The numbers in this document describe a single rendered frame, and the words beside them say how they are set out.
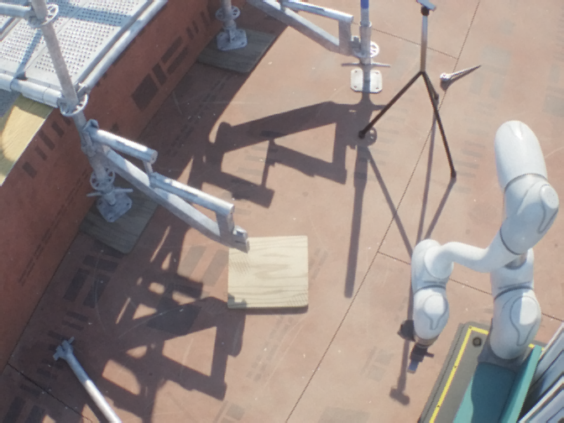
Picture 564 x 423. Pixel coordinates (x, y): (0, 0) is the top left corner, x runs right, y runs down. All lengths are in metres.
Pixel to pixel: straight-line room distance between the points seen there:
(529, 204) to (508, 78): 2.11
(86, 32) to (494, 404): 2.16
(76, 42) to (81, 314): 1.16
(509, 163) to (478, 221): 1.42
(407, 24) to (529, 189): 2.32
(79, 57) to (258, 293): 1.20
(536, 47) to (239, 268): 2.08
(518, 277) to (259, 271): 1.19
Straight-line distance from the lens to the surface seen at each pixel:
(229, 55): 3.62
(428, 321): 1.97
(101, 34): 2.86
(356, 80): 3.46
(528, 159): 1.65
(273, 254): 2.92
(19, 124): 2.76
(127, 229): 3.10
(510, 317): 2.08
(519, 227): 1.61
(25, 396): 2.98
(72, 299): 3.05
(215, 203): 2.60
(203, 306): 2.88
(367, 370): 2.73
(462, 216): 3.06
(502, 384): 2.28
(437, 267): 2.03
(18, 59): 2.98
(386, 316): 2.81
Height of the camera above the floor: 2.57
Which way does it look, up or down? 58 degrees down
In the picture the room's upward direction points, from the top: 7 degrees counter-clockwise
